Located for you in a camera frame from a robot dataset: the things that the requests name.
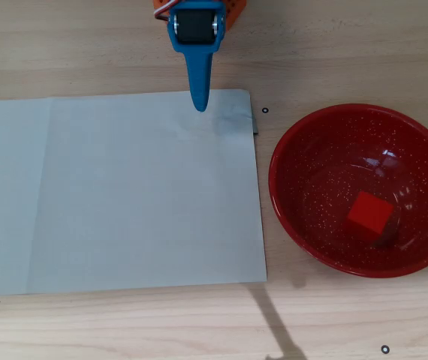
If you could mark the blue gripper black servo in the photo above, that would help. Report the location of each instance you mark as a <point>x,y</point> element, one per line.
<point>195,26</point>

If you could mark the red cube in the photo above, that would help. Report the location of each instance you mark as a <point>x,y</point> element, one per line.
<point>368,215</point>

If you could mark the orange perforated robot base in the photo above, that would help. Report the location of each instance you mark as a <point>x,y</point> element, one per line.
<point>234,11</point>

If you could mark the red speckled bowl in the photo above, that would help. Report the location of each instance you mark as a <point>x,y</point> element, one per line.
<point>362,191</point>

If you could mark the small grey tape tab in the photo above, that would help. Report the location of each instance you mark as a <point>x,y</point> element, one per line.
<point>255,126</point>

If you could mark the grey paper sheet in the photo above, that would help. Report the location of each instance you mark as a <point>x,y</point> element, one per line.
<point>131,195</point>

